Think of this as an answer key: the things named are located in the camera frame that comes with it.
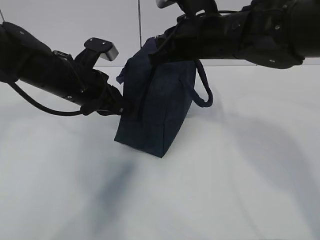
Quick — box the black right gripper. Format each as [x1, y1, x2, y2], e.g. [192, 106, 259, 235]
[148, 15, 225, 65]

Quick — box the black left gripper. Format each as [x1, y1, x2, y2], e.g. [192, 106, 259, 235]
[80, 70, 136, 117]

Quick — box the navy blue lunch bag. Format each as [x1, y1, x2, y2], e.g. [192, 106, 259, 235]
[114, 37, 214, 158]

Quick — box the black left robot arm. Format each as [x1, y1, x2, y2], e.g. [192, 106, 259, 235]
[0, 21, 134, 117]

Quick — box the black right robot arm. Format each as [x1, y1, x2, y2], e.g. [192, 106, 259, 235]
[149, 0, 320, 69]

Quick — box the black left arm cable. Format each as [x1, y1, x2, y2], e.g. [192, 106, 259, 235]
[8, 81, 85, 117]

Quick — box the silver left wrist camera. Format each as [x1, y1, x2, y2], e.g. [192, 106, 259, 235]
[74, 37, 119, 69]

